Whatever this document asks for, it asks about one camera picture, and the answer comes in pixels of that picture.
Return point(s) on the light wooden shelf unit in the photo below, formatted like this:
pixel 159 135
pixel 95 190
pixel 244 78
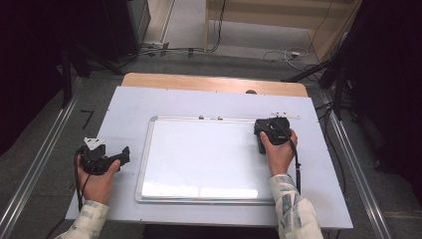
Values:
pixel 282 20

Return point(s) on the aluminium floor rail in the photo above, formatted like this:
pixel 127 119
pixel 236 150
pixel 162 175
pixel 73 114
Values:
pixel 360 179
pixel 40 152

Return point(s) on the large white table sheet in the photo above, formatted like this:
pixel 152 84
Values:
pixel 126 109

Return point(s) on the black curtain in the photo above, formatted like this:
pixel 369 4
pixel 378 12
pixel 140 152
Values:
pixel 26 66
pixel 391 83

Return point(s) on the silver framed whiteboard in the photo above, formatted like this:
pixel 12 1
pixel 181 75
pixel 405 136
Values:
pixel 199 156

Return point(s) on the person's left hand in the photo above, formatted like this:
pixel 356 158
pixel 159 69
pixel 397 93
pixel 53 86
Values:
pixel 97 186

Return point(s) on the wooden table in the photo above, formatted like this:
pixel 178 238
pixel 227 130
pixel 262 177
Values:
pixel 199 82

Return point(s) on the person's dark lap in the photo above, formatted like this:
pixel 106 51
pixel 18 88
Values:
pixel 212 233

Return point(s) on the black metal stand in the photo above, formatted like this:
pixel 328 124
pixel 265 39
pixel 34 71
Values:
pixel 338 89
pixel 67 76

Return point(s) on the person's right hand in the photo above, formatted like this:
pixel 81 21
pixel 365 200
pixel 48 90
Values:
pixel 280 157

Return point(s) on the grey power strip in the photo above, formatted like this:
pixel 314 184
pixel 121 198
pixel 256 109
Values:
pixel 155 46

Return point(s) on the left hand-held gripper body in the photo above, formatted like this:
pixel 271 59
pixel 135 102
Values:
pixel 94 161

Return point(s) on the black cabinet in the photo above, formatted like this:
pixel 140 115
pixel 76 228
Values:
pixel 122 26

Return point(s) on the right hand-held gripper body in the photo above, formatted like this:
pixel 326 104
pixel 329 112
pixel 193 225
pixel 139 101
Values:
pixel 278 131

